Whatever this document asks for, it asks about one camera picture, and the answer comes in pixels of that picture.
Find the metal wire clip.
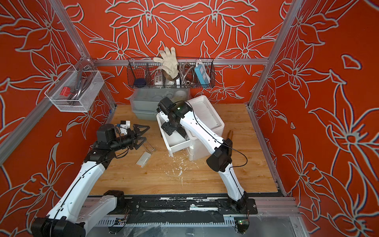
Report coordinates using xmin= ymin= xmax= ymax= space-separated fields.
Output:
xmin=142 ymin=141 xmax=156 ymax=154

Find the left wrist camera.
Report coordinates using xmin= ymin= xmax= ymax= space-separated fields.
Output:
xmin=116 ymin=120 xmax=131 ymax=129

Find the gold microphone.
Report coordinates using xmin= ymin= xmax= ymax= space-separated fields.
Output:
xmin=227 ymin=130 xmax=234 ymax=140

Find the grey plastic bin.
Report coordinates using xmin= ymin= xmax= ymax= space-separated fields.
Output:
xmin=130 ymin=88 xmax=191 ymax=120

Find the white power strip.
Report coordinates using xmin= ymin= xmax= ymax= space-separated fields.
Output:
xmin=154 ymin=73 xmax=164 ymax=86

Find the small white orange packet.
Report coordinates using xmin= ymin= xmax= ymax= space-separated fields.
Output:
xmin=136 ymin=152 xmax=152 ymax=168

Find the white top drawer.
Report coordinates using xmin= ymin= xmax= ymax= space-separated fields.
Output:
xmin=156 ymin=114 xmax=191 ymax=157

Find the white wire wall basket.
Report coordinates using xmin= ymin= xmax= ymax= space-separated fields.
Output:
xmin=44 ymin=66 xmax=104 ymax=113

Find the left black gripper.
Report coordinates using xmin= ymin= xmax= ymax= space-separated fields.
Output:
xmin=110 ymin=125 xmax=150 ymax=153

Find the white drawer cabinet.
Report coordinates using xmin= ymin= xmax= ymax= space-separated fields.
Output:
xmin=185 ymin=95 xmax=225 ymax=161

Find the dark blue round lid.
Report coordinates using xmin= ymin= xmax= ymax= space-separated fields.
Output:
xmin=133 ymin=78 xmax=147 ymax=88

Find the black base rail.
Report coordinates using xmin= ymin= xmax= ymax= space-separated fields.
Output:
xmin=100 ymin=194 xmax=258 ymax=224

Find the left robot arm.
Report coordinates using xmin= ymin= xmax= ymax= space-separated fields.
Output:
xmin=31 ymin=123 xmax=150 ymax=237

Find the white work glove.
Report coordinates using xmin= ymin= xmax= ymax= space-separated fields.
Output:
xmin=153 ymin=47 xmax=179 ymax=79

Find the black wire wall basket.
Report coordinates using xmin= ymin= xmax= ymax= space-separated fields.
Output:
xmin=127 ymin=57 xmax=216 ymax=88

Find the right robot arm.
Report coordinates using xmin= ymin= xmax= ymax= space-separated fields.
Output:
xmin=157 ymin=96 xmax=248 ymax=213

